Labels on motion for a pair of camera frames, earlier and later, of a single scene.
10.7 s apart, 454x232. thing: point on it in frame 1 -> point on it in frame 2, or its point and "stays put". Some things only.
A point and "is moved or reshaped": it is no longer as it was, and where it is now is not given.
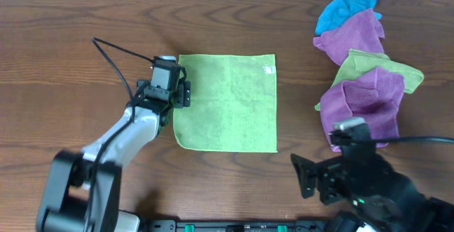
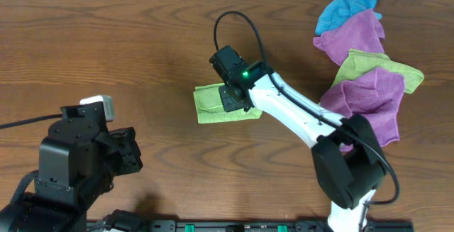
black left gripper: (186, 94) -> (128, 150)
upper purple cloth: (362, 32) stays put
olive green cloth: (359, 62) stays put
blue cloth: (343, 6) stays put
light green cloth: (233, 103) is moved or reshaped
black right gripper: (326, 172) -> (228, 105)
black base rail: (297, 225) stays put
